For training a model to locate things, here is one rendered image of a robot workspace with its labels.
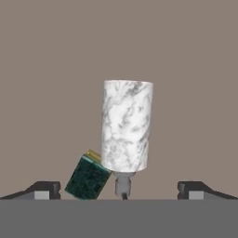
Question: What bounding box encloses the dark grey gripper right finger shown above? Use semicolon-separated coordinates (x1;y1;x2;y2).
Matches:
177;180;238;201

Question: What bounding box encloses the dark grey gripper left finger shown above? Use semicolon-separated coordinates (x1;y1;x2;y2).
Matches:
0;180;61;201

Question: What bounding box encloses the white marble soap dispenser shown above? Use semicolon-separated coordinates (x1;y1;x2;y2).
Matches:
100;79;154;201

